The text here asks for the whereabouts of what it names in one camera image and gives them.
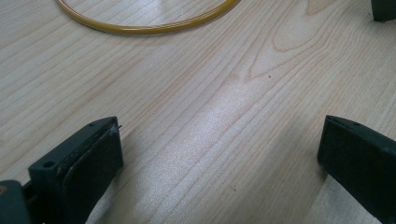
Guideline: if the yellow ring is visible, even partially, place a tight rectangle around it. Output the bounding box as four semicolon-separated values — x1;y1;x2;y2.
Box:
55;0;241;35

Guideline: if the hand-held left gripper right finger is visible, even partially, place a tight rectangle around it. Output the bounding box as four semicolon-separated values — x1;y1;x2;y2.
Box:
317;114;396;224

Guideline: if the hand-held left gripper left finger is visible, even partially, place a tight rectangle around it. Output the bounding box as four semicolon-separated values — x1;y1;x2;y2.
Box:
27;116;124;224

